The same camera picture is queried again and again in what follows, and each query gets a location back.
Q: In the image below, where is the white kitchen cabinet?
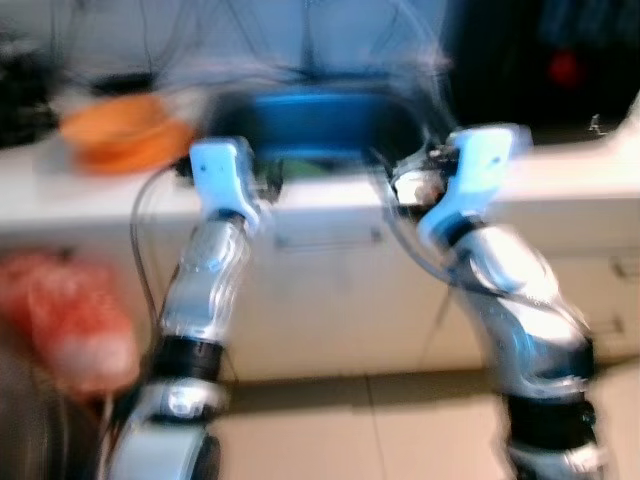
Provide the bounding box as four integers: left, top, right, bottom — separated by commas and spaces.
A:
0, 230, 640, 381

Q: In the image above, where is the red plastic bag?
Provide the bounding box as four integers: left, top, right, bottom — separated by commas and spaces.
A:
0, 252, 141, 396

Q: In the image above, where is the black appliance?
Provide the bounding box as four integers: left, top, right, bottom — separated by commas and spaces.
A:
445, 0, 640, 151

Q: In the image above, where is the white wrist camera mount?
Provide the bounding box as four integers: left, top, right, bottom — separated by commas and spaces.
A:
418, 125, 533, 246
188, 138, 265, 233

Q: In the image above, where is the stainless steel sink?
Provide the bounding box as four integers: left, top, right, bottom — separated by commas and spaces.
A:
205, 85, 433, 186

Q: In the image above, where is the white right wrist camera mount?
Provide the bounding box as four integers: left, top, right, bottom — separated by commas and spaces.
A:
418, 125, 533, 246

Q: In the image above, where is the short metal drawer handle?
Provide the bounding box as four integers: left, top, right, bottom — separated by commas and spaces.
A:
610, 255, 640, 278

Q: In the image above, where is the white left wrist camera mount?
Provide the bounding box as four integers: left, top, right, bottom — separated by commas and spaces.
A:
188, 138, 265, 233

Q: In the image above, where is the orange plastic plate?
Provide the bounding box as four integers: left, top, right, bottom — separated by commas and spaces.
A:
62, 120, 196, 171

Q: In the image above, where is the dark metal faucet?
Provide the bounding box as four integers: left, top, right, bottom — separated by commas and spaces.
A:
295, 0, 326, 83

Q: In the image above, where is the long metal drawer handle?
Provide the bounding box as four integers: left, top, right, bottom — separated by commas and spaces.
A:
270, 228, 388, 251

